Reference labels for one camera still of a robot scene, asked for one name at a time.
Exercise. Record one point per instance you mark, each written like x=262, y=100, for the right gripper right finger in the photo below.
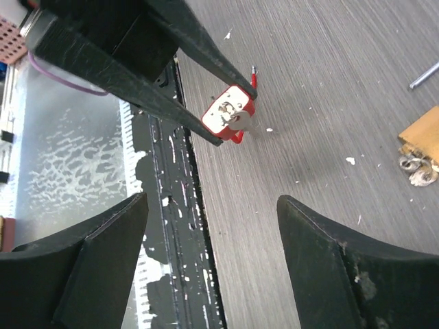
x=344, y=279

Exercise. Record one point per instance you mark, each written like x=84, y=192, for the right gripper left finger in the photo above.
x=79, y=277

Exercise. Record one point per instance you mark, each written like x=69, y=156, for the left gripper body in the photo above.
x=122, y=29

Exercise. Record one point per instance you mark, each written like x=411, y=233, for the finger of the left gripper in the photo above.
x=180, y=22
x=82, y=58

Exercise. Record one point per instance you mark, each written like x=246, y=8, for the red cable padlock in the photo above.
x=211, y=119

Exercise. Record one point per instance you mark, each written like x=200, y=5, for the silver keys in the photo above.
x=238, y=119

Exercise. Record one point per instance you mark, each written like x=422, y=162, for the pink perforated basket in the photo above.
x=12, y=44

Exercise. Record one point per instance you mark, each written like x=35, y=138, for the brass padlock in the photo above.
x=419, y=149

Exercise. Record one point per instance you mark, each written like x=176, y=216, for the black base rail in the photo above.
x=176, y=280

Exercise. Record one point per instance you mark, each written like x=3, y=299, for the slotted cable duct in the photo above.
x=133, y=187

